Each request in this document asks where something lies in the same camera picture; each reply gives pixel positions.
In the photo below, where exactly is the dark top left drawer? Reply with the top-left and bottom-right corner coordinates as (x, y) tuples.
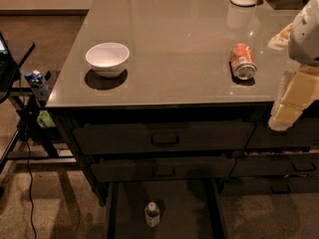
(73, 120), (254, 154)

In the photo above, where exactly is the blue bottle on shelf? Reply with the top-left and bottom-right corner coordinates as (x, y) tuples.
(24, 71), (51, 104)

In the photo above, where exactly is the orange soda can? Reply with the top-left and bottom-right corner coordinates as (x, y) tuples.
(229, 43), (256, 81)

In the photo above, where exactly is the dark bottom right drawer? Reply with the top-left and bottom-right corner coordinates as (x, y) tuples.
(221, 177), (319, 196)

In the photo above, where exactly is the green packet on shelf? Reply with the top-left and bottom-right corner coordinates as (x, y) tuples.
(37, 111), (55, 127)

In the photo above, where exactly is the white ceramic bowl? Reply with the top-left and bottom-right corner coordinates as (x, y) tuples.
(86, 43), (130, 79)

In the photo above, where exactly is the dark top right drawer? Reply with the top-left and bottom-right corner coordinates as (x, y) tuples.
(245, 115), (319, 149)

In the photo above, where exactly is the glass jar of snacks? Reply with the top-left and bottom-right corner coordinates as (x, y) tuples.
(268, 23), (292, 51)

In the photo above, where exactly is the dark drawer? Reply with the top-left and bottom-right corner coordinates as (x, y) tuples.
(231, 153), (319, 177)
(73, 120), (254, 154)
(245, 115), (319, 149)
(91, 156), (235, 182)
(221, 177), (319, 196)

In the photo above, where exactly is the black side table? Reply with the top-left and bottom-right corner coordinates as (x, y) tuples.
(0, 38), (72, 171)

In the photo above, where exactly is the open bottom left drawer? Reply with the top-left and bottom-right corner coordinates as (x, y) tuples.
(106, 178), (228, 239)

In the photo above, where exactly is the black power cable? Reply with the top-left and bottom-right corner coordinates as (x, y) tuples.
(13, 63), (38, 239)

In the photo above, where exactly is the dark middle right drawer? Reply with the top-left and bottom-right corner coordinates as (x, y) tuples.
(231, 153), (319, 177)

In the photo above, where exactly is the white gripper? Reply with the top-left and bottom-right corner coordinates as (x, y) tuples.
(268, 0), (319, 131)

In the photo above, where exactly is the dark middle left drawer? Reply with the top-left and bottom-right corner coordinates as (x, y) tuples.
(91, 156), (235, 182)

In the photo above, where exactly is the clear plastic water bottle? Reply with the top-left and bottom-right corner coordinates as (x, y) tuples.
(145, 202), (160, 228)

